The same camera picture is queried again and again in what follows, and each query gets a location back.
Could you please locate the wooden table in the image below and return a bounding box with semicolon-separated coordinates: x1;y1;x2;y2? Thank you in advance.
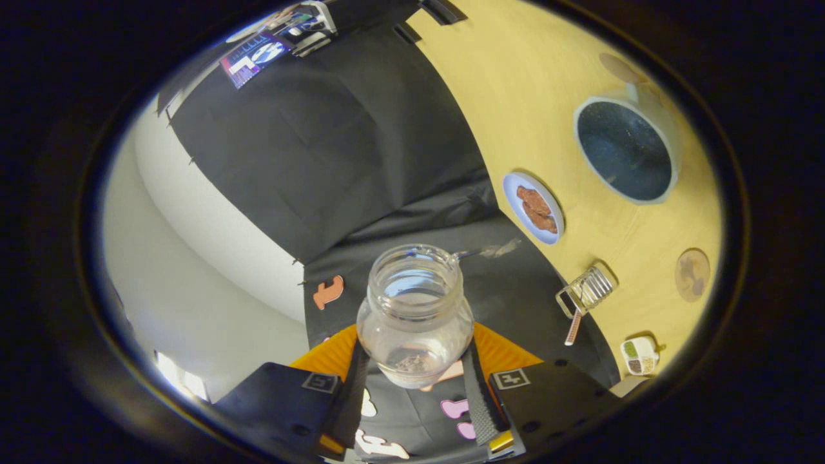
405;0;724;397

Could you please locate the clear glass bottle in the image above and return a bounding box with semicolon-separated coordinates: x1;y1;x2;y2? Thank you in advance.
356;244;476;389

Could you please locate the clear juice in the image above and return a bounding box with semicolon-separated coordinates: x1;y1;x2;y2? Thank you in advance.
451;238;523;260

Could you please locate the white divided seasoning dish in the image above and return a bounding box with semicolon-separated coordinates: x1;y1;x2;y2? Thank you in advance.
620;335;661;376

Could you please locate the white metal frame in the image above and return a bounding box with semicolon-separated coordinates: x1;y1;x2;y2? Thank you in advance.
277;0;339;59

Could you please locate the brown bread piece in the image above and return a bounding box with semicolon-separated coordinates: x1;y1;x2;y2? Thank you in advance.
516;186;552;218
522;201;559;234

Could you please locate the light blue plate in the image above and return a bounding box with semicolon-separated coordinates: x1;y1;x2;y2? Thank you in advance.
502;171;566;246

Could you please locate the clear glass wire holder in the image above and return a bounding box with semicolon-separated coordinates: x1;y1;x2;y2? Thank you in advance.
556;261;619;320

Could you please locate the round cork coaster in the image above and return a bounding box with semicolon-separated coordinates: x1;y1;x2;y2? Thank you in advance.
674;249;712;303

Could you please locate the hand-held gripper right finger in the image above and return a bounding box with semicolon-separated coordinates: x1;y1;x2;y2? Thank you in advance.
461;320;625;459

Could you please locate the white cup with blue inside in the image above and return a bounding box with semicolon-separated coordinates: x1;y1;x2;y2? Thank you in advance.
573;52;685;206

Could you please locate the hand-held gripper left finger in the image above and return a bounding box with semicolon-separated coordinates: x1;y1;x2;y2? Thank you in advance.
213;324;371;459

